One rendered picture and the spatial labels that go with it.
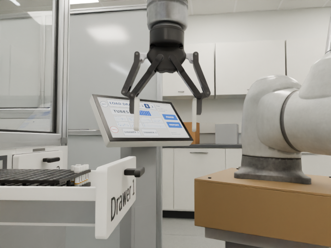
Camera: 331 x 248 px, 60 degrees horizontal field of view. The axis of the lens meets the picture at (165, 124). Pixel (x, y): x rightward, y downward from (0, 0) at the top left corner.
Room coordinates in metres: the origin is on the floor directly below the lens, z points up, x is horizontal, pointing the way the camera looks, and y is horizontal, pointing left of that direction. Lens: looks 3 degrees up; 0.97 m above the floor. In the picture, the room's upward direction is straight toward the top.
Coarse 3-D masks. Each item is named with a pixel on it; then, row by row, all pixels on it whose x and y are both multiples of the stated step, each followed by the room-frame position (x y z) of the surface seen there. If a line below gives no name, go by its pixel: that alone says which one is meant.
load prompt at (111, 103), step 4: (108, 100) 1.47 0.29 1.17; (112, 100) 1.48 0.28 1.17; (116, 100) 1.50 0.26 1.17; (120, 100) 1.52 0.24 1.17; (108, 104) 1.45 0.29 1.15; (112, 104) 1.46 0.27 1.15; (116, 104) 1.48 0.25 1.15; (120, 104) 1.50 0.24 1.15; (124, 104) 1.51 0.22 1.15; (128, 104) 1.53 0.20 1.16; (140, 104) 1.58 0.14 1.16; (144, 104) 1.60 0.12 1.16; (148, 104) 1.62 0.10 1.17; (152, 104) 1.64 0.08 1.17; (140, 108) 1.56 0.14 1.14; (144, 108) 1.58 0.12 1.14; (148, 108) 1.60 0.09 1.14; (152, 108) 1.61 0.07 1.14
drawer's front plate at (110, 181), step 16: (128, 160) 0.62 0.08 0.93; (96, 176) 0.44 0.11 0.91; (112, 176) 0.48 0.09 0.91; (128, 176) 0.62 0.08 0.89; (96, 192) 0.44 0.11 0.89; (112, 192) 0.48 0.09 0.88; (128, 192) 0.62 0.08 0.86; (96, 208) 0.44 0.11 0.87; (112, 208) 0.48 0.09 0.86; (128, 208) 0.62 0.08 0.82; (96, 224) 0.44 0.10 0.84; (112, 224) 0.48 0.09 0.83
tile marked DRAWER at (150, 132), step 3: (141, 129) 1.44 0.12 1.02; (144, 129) 1.46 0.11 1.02; (147, 129) 1.47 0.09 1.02; (150, 129) 1.48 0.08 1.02; (153, 129) 1.49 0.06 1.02; (144, 132) 1.44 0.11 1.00; (147, 132) 1.45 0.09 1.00; (150, 132) 1.46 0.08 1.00; (153, 132) 1.47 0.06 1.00; (156, 132) 1.49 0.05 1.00; (144, 135) 1.43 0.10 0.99; (147, 135) 1.44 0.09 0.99; (150, 135) 1.45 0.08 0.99; (153, 135) 1.46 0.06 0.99; (156, 135) 1.47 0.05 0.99
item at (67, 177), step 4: (80, 172) 0.62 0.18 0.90; (84, 172) 0.63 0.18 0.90; (88, 172) 0.66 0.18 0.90; (64, 176) 0.56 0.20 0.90; (68, 176) 0.56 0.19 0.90; (72, 176) 0.56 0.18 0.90; (76, 176) 0.59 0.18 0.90; (52, 180) 0.50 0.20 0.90; (56, 180) 0.50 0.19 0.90; (60, 180) 0.51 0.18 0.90; (64, 180) 0.52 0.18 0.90
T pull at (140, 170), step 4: (128, 168) 0.59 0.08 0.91; (132, 168) 0.59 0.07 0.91; (136, 168) 0.59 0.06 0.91; (140, 168) 0.58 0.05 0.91; (144, 168) 0.61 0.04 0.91; (124, 172) 0.57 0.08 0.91; (128, 172) 0.57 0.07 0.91; (132, 172) 0.57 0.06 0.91; (136, 172) 0.55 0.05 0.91; (140, 172) 0.55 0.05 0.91; (136, 176) 0.55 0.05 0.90; (140, 176) 0.56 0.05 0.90
